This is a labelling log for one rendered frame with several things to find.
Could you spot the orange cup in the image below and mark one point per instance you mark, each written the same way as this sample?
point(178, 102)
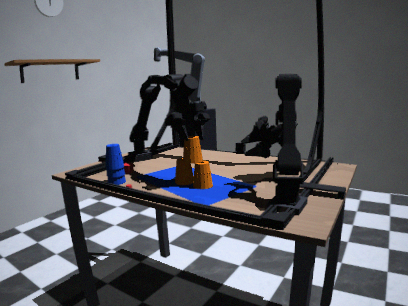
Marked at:
point(202, 176)
point(192, 150)
point(184, 173)

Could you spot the blue flat mat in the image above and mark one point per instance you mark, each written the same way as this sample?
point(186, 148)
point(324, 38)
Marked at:
point(223, 187)

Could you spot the blue cup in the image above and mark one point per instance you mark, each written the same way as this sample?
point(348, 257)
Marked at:
point(117, 180)
point(114, 158)
point(115, 173)

